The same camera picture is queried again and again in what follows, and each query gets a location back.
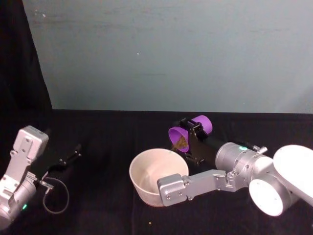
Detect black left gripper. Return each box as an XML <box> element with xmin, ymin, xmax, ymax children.
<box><xmin>29</xmin><ymin>143</ymin><xmax>82</xmax><ymax>184</ymax></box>

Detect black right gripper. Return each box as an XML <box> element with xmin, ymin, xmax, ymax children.
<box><xmin>179</xmin><ymin>118</ymin><xmax>221</xmax><ymax>168</ymax></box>

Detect purple plastic cup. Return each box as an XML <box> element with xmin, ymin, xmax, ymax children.
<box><xmin>168</xmin><ymin>115</ymin><xmax>214</xmax><ymax>154</ymax></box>

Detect brown grains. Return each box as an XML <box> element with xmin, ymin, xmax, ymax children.
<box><xmin>171</xmin><ymin>136</ymin><xmax>188</xmax><ymax>150</ymax></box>

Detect white round bowl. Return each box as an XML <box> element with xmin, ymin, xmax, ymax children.
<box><xmin>129</xmin><ymin>147</ymin><xmax>190</xmax><ymax>207</ymax></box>

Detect black table cloth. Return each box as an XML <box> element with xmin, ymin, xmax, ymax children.
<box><xmin>0</xmin><ymin>108</ymin><xmax>313</xmax><ymax>235</ymax></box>

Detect black hanging curtain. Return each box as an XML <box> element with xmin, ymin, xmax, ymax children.
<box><xmin>0</xmin><ymin>0</ymin><xmax>53</xmax><ymax>128</ymax></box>

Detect thin dark looped cable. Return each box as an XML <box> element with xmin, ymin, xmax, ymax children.
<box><xmin>39</xmin><ymin>177</ymin><xmax>70</xmax><ymax>214</ymax></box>

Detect dark cable with silver plug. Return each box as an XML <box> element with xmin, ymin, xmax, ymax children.
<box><xmin>234</xmin><ymin>140</ymin><xmax>268</xmax><ymax>154</ymax></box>

